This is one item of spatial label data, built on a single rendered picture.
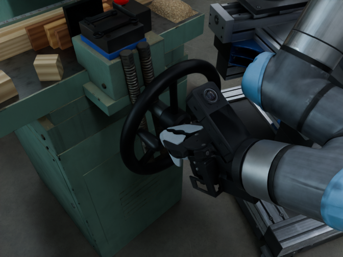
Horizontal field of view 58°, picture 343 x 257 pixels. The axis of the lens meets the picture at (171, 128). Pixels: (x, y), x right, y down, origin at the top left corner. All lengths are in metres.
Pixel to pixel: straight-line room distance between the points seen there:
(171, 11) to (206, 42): 1.66
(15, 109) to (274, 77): 0.47
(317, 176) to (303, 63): 0.16
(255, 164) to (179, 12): 0.56
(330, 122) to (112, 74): 0.38
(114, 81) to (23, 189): 1.15
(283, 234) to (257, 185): 0.86
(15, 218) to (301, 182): 1.41
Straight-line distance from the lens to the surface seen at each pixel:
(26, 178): 1.71
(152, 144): 0.55
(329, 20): 0.43
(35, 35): 0.77
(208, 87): 0.43
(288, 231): 1.24
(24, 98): 0.66
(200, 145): 0.44
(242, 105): 1.64
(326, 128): 0.41
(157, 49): 0.65
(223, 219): 1.46
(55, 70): 0.66
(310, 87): 0.42
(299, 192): 0.34
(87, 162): 0.86
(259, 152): 0.38
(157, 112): 0.68
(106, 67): 0.59
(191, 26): 0.86
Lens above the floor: 1.29
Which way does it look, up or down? 47 degrees down
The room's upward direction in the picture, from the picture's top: straight up
